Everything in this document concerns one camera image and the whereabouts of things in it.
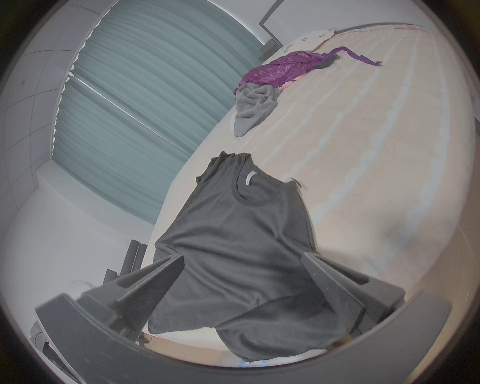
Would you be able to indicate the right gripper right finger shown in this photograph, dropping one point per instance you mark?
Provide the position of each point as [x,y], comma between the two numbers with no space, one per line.
[345,296]

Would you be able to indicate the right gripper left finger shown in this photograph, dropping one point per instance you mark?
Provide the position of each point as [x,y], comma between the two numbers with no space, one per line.
[142,292]

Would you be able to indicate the black T-shirt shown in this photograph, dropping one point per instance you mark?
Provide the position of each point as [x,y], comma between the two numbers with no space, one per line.
[240,255]

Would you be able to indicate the bed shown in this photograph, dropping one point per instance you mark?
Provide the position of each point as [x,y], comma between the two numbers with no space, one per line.
[393,150]

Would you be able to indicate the black dressing table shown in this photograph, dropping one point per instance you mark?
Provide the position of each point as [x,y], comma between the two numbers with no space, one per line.
[133,258]

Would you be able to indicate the round white mirror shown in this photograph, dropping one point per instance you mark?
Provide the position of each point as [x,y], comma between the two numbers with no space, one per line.
[80,285]

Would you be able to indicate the blue-green curtain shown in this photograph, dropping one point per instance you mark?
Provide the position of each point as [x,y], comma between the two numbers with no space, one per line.
[112,157]
[161,63]

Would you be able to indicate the grey knit garment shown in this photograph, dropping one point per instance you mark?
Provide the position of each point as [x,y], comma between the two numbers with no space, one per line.
[255,108]

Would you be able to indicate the pink garment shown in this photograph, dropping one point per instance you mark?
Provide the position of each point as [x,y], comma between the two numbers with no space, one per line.
[289,84]

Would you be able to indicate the small dark grey garment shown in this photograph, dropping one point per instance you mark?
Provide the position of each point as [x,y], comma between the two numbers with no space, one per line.
[326,63]

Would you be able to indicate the purple satin garment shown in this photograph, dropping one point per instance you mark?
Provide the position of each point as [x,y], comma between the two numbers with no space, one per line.
[277,69]

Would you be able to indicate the grey bedside table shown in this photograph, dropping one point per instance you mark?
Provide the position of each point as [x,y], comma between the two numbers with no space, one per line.
[270,50]

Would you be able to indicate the white printed pillow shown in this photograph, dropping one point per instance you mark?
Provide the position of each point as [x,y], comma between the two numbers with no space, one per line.
[307,39]

